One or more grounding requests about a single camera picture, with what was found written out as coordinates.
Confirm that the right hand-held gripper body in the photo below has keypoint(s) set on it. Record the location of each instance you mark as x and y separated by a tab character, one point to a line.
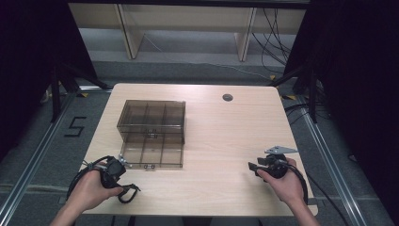
277	168

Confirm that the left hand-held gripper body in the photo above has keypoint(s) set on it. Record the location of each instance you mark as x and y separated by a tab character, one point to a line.
111	171

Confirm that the brown transparent divided drawer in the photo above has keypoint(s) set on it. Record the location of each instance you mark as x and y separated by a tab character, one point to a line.
150	153

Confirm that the brown transparent drawer box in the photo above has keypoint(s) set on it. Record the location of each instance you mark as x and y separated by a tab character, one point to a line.
150	114

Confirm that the person's right hand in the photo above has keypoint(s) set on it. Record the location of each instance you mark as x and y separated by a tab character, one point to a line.
288	186

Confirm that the person's left hand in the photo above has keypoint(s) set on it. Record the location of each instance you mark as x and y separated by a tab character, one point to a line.
87	191

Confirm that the yellow black tape marker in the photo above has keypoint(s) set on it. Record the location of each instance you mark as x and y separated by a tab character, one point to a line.
290	97

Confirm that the grey round table grommet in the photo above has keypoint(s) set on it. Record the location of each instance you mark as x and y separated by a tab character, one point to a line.
227	97

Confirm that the black metal stand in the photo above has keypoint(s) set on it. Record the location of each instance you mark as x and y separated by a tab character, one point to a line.
56	94
312	94

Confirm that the dark curtain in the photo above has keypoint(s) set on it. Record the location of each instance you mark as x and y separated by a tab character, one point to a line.
31	62
360	78

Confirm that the beige wooden desk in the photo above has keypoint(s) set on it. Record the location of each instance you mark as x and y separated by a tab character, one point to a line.
188	19

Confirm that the aluminium floor rail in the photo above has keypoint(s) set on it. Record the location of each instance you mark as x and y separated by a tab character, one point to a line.
332	163
37	153

